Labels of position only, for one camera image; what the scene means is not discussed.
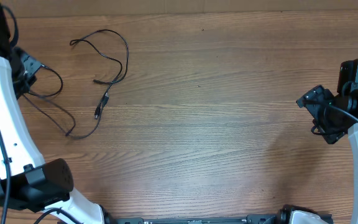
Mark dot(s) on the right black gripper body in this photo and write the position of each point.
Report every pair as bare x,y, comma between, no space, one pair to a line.
329,123

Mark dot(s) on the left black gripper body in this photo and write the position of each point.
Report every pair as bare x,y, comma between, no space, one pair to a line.
27,68

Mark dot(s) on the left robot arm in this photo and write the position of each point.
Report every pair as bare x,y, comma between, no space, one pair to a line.
27,181

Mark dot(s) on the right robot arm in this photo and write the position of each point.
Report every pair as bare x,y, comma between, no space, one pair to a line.
347,92

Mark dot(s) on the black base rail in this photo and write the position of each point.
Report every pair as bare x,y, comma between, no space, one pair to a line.
287,214

